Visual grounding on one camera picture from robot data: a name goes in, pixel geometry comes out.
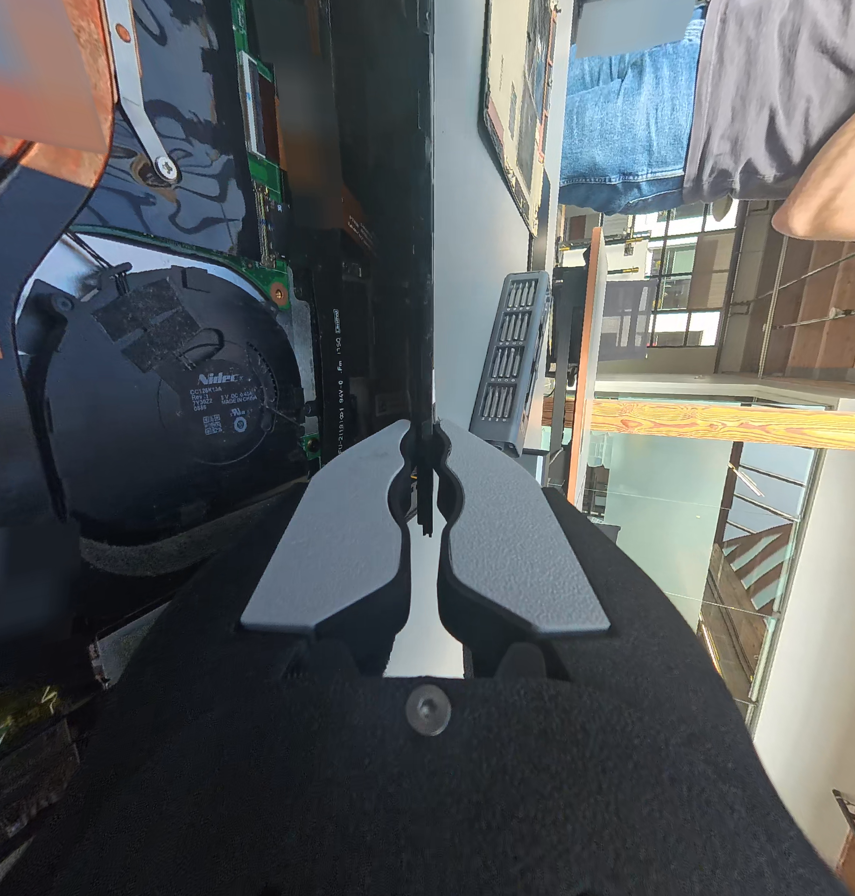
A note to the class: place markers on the person's blue jeans legs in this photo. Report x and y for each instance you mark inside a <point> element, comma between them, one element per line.
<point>623,126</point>

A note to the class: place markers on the wooden staircase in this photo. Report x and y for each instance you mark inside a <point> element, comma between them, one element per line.
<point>826,308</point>

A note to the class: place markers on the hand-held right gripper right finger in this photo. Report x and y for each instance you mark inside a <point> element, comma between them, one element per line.
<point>518,553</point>

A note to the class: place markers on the black-framed window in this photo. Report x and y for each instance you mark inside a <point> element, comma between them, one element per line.
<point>679,287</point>

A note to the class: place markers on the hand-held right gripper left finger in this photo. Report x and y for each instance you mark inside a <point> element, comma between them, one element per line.
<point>329,546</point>

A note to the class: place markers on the copper heat pipe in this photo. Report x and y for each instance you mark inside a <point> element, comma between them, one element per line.
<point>63,164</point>

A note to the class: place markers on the black laptop bottom cover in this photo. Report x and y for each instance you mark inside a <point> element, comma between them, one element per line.
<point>518,105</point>

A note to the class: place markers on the person's left forearm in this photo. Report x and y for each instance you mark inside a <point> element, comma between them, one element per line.
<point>833,189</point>

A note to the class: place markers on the wooden beam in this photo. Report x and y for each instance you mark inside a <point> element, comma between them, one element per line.
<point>714,423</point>

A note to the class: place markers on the silver metal bracket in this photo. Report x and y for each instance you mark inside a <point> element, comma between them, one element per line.
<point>142,105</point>

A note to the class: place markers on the grey screwdriver bit case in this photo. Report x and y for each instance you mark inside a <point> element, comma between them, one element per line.
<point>511,350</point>

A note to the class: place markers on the person's grey shirt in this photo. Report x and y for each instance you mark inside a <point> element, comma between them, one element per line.
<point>763,91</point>

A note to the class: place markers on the black laptop cooling fan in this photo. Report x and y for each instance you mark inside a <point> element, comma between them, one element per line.
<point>154,420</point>

